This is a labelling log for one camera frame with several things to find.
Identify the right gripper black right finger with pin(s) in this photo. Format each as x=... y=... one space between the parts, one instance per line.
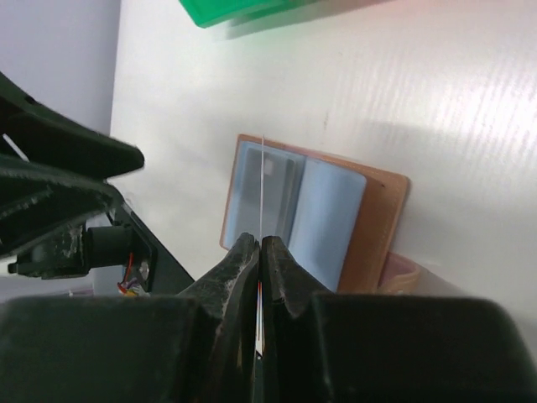
x=290 y=351

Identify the green plastic bin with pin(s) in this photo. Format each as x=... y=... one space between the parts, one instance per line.
x=207 y=13

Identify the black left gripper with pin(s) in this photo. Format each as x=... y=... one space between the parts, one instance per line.
x=38 y=201

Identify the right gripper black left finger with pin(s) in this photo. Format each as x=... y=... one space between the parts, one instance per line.
x=220 y=358

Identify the brown leather card holder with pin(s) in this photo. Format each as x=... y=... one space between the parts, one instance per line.
x=337 y=217

